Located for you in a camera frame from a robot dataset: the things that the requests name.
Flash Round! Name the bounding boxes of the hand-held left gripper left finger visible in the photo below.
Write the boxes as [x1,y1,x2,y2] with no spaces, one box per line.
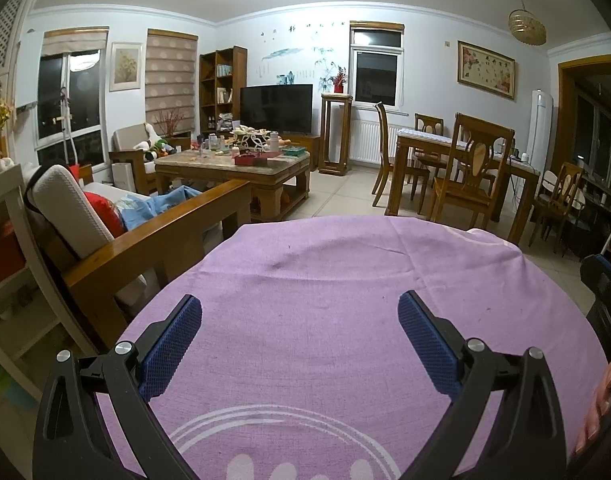
[32,294,203,480]

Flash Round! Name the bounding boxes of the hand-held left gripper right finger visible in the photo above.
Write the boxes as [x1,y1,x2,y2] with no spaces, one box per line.
[398,290,569,480]

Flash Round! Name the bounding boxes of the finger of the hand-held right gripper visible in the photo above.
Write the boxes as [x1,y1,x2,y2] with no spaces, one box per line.
[579,252,611,311]

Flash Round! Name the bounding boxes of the person's right hand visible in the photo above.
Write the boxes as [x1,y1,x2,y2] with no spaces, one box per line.
[574,352,611,456]

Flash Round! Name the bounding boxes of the wooden dining chair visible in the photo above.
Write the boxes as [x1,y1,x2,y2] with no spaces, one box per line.
[414,113,445,136]
[372,101,431,208]
[429,112,516,233]
[528,161,583,253]

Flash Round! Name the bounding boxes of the wooden sofa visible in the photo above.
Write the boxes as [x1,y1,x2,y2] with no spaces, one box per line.
[25,162,253,356]

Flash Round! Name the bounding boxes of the wooden dining table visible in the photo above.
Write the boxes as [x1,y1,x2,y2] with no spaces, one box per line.
[385,128,541,246]

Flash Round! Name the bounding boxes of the purple tablecloth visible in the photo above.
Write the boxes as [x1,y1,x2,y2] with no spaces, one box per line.
[96,215,611,480]

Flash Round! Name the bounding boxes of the blue blanket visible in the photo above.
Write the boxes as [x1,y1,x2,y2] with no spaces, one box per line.
[116,185,203,233]

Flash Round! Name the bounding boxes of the red cushion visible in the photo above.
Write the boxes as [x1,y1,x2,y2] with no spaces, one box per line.
[82,191,127,238]

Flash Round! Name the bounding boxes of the white standing air conditioner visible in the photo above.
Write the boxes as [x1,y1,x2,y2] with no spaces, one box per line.
[528,89,555,176]

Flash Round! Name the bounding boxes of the white shelf unit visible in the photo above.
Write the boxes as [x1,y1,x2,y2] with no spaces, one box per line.
[0,162,98,403]

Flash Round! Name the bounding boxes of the white cardboard box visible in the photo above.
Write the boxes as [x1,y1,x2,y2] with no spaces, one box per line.
[111,162,136,193]

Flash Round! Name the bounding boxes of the white cushion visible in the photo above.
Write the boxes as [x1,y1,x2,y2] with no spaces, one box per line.
[28,164,115,261]

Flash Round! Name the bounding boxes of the wooden coffee table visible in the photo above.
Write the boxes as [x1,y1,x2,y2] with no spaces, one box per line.
[154,149,311,223]

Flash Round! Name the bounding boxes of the stuffed toys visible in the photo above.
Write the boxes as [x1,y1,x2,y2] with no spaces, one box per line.
[135,125,178,161]

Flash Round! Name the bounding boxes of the wooden armchair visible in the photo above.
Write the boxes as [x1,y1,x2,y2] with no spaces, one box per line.
[108,124,192,196]

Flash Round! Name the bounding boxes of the white radiator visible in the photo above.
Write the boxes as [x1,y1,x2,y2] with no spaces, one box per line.
[350,120,411,165]

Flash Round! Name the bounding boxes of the white ornate fruit basket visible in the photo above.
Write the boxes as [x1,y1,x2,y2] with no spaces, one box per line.
[230,130,281,153]

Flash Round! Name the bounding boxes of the dried branches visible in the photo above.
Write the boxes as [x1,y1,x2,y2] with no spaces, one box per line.
[152,107,186,138]

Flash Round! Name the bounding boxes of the tall wooden plant stand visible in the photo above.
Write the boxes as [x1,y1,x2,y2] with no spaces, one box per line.
[320,92,353,177]

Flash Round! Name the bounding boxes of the framed floral painting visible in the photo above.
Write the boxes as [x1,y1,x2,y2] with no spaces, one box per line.
[457,41,516,100]

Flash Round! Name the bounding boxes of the wooden television stand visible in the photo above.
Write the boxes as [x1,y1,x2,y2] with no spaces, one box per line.
[280,133,322,171]

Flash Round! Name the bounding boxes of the white floor stand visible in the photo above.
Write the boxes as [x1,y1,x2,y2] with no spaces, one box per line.
[59,87,78,163]

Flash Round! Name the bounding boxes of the gold chandelier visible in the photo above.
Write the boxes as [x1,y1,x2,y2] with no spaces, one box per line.
[508,0,547,46]

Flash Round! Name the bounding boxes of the black television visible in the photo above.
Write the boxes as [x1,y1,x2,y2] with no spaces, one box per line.
[240,84,315,136]

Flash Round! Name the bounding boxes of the wooden bookshelf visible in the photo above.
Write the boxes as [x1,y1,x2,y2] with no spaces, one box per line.
[199,46,248,136]

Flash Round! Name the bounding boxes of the patterned roller blind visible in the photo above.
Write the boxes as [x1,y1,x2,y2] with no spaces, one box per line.
[145,28,198,138]

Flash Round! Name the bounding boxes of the balcony glass door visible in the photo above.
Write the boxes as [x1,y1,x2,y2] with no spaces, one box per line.
[35,50,108,168]

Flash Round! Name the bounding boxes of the window with roller blind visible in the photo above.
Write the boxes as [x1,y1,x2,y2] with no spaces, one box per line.
[349,21,405,111]

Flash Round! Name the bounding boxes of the red potted plant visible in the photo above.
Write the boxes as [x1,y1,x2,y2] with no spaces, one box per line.
[318,65,347,94]

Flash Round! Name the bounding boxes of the framed yellow flower picture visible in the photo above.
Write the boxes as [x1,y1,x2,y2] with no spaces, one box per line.
[108,41,144,92]

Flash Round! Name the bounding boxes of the beige roller blind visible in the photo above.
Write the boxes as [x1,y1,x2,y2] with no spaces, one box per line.
[40,27,109,58]

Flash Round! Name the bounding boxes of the white lattice screen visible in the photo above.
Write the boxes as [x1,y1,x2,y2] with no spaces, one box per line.
[0,0,36,111]

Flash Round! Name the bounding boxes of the wooden door frame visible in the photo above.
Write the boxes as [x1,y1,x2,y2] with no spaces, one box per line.
[558,53,611,166]

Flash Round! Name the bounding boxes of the ink landscape wall decal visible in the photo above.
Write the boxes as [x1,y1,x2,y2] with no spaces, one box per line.
[258,22,349,86]

